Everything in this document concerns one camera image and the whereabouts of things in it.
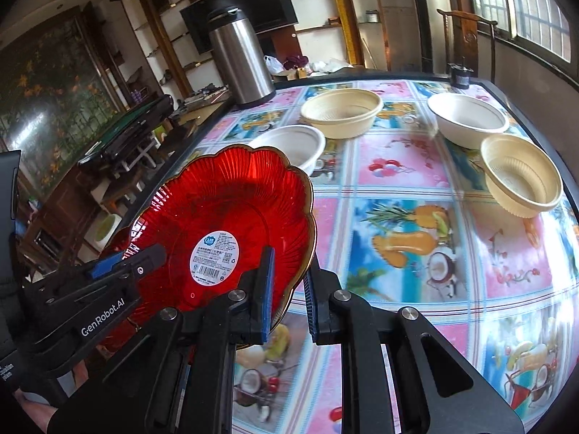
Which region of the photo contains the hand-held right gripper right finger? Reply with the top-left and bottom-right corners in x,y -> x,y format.
304,260 -> 528,434

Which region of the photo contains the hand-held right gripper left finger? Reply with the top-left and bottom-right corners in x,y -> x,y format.
47,246 -> 276,434

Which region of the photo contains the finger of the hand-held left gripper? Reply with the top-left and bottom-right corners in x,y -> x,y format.
89,243 -> 167,282

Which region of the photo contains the red scalloped glass plate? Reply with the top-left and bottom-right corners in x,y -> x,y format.
102,144 -> 317,358

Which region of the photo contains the white disposable bowl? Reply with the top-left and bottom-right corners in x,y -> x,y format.
248,125 -> 326,175
427,93 -> 510,150

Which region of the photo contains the cream disposable bowl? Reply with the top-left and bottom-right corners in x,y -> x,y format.
479,134 -> 563,218
300,89 -> 384,140

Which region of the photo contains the green and white basin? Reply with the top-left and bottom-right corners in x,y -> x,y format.
93,213 -> 122,242

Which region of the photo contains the dark wooden cabinet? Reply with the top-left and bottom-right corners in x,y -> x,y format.
18,163 -> 136,272

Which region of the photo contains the fruit printed tablecloth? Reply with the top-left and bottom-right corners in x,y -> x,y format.
194,79 -> 579,434

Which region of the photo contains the green top mahjong table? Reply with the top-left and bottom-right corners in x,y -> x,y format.
78,95 -> 175,169

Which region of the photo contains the framed flower painting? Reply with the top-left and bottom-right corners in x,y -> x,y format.
0,18 -> 128,193

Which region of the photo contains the stainless steel thermos jug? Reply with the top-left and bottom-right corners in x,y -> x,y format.
207,6 -> 276,109

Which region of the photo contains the black flat television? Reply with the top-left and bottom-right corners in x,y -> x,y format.
180,0 -> 299,55

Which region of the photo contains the small black jar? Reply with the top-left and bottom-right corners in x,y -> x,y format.
448,57 -> 473,90

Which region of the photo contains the wooden chair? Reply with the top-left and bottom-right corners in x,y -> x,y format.
436,8 -> 498,84

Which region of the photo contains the barred window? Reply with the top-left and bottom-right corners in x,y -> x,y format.
466,0 -> 571,60

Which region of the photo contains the wooden wall shelf unit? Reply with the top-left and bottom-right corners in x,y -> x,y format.
122,0 -> 390,100

